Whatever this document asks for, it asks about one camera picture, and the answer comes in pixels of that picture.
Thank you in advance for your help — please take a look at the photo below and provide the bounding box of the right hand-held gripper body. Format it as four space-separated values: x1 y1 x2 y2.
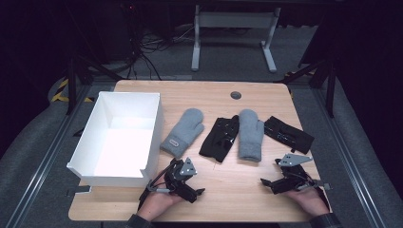
271 153 333 195

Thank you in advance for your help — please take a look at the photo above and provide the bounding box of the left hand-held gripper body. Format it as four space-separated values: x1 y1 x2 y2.
146 157 200 204

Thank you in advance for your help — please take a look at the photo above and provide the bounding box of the black glove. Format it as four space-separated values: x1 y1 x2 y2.
198 114 240 163
263 115 316 156

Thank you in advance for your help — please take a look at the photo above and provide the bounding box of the grey knit mitten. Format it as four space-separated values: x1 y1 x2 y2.
159 107 205 160
237 108 265 163

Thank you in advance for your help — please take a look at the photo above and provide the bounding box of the white box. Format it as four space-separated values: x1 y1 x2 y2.
66 90 165 188

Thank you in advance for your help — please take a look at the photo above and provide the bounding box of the person's right hand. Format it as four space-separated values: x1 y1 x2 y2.
283 186 331 219

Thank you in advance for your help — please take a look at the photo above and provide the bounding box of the person's left hand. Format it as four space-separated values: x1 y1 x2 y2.
136 178 186 222

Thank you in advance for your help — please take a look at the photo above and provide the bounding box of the black metal stand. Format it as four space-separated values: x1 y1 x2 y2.
65 54 125 116
275 58 337 119

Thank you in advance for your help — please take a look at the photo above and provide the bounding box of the yellow black floor tape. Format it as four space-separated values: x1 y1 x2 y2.
50 78 95 104

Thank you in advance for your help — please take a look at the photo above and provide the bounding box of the black wrist strap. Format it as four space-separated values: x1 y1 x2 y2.
317 189 331 212
138 162 176 211

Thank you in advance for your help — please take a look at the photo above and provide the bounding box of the aluminium rail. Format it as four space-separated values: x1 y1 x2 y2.
311 86 387 228
5 85 93 228

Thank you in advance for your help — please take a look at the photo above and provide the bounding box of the bundle of black cables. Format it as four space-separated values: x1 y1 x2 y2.
125 3 195 81

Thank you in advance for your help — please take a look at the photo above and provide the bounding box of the white metal desk frame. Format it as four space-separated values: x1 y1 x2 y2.
190 4 282 74

